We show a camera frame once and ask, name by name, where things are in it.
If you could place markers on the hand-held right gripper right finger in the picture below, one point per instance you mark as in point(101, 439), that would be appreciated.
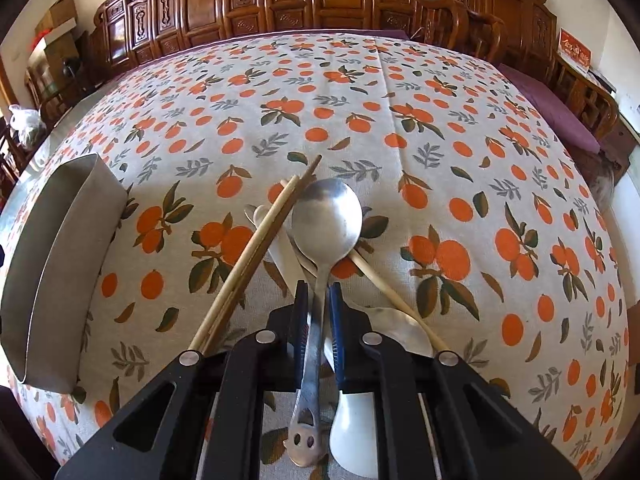
point(334, 330)

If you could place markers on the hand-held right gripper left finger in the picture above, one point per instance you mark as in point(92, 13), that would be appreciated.
point(303, 330)

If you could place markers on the wooden chopstick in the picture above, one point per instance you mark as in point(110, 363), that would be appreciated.
point(247, 260)
point(280, 225)
point(400, 304)

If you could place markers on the cream plastic fork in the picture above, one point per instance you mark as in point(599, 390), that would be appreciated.
point(280, 256)

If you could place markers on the rectangular metal tray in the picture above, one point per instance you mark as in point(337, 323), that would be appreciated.
point(55, 270)

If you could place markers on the orange print tablecloth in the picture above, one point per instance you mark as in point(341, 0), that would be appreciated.
point(400, 160)

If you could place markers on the translucent plastic bag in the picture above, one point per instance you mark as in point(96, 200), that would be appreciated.
point(602, 182)

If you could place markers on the purple armchair cushion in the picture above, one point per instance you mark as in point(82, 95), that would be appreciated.
point(550, 105)

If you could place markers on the carved wooden sofa bench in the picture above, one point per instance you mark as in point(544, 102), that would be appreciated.
point(250, 0)

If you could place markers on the wooden dining chair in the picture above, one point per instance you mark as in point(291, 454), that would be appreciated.
point(10, 155)
point(45, 95)

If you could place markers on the clear plastic bag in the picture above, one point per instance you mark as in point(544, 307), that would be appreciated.
point(24, 125)

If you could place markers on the wooden side table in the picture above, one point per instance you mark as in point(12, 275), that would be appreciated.
point(620, 125)

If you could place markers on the carved wooden armchair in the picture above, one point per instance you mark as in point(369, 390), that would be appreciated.
point(500, 10)

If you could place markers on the red sign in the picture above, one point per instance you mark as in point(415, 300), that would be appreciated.
point(575, 50)

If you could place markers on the red packet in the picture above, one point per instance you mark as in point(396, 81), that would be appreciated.
point(40, 40)

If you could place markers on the brown cardboard box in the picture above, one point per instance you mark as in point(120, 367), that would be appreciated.
point(57, 15)

